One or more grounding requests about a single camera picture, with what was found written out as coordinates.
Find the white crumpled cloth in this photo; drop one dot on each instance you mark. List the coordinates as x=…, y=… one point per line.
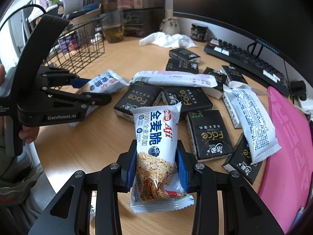
x=167, y=41

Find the black Face box bottom right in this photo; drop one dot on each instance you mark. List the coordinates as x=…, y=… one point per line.
x=240, y=160

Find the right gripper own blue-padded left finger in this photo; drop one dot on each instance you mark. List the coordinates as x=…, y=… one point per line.
x=115, y=178

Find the white text-printed snack packet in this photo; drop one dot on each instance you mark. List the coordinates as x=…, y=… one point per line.
x=257, y=126

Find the black Face box left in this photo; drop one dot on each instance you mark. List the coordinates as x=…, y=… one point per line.
x=138, y=95

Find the glass cup with tea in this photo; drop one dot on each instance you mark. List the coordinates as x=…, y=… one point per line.
x=113, y=26

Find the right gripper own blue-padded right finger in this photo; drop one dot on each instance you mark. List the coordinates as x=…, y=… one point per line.
x=200, y=179

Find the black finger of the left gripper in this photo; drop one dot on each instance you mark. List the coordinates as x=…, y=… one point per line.
x=98, y=99

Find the black mechanical keyboard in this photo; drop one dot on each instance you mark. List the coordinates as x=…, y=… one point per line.
x=248, y=64

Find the pink desk mat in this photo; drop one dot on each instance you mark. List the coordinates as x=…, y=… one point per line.
x=287, y=175

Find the white power strip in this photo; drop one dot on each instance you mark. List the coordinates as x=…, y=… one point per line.
x=300, y=99

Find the black curved monitor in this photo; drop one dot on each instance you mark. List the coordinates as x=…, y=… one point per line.
x=282, y=26

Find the dark glass jar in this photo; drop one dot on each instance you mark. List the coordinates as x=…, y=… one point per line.
x=198, y=32

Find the small ceramic cat figurine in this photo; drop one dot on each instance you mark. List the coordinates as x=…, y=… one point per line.
x=170, y=26

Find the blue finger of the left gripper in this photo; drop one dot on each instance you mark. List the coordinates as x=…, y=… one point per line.
x=79, y=82

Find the white Aji snack packet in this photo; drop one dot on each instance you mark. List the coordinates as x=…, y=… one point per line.
x=108, y=82

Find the Aji wheat cracker packet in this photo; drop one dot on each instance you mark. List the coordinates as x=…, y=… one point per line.
x=157, y=186

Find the black Face box near keyboard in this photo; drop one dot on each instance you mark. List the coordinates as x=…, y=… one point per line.
x=234, y=79

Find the person's left hand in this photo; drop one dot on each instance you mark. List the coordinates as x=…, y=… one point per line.
x=29, y=134

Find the black Face box front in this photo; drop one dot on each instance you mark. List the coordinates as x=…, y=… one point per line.
x=208, y=135

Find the black wire basket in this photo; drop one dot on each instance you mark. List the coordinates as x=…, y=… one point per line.
x=78, y=46

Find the long white pink snack packet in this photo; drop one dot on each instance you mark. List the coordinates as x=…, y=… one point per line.
x=175, y=78

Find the dark desktop drawer organizer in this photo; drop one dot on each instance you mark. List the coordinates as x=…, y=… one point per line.
x=140, y=17

